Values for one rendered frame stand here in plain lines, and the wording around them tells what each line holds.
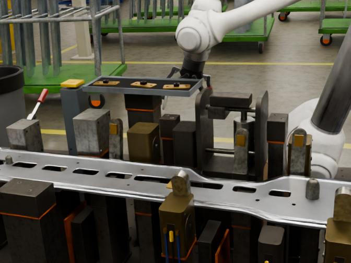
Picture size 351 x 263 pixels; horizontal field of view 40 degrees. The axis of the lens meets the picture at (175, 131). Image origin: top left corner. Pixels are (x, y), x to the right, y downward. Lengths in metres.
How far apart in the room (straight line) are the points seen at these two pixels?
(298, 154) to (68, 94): 0.80
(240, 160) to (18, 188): 0.58
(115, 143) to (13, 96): 2.57
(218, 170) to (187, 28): 0.42
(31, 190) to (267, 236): 0.58
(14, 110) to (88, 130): 2.55
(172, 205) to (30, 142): 0.70
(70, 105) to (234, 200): 0.75
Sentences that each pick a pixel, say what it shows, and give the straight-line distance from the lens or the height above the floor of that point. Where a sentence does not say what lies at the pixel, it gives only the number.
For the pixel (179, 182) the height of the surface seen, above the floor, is 1.08.
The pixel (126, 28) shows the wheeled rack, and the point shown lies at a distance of 8.62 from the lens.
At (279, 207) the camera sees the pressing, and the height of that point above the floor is 1.00.
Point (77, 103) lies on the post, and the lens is 1.69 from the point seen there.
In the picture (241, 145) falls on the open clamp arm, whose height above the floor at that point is 1.06.
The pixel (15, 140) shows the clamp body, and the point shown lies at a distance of 1.65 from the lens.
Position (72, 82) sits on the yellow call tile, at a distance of 1.70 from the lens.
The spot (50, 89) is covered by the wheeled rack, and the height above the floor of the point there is 0.25.
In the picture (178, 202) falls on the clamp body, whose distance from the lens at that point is 1.09.
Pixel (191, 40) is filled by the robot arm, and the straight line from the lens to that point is 1.43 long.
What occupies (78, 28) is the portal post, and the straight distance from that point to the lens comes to 7.77.
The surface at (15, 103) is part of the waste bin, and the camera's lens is 3.99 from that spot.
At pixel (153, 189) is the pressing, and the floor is 1.00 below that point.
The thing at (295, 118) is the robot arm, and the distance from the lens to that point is 1.79.
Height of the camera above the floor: 1.58
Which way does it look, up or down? 21 degrees down
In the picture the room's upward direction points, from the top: 3 degrees counter-clockwise
